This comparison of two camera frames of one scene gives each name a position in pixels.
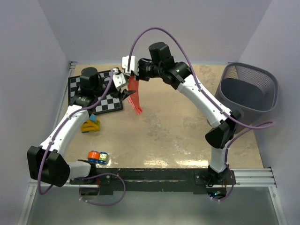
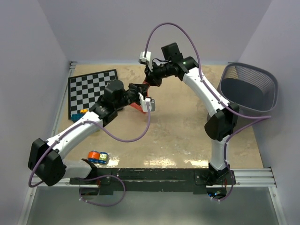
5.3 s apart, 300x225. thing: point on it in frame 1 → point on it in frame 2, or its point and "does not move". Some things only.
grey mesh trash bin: (251, 90) does not move
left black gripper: (124, 93) → (138, 88)
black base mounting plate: (150, 179) does not move
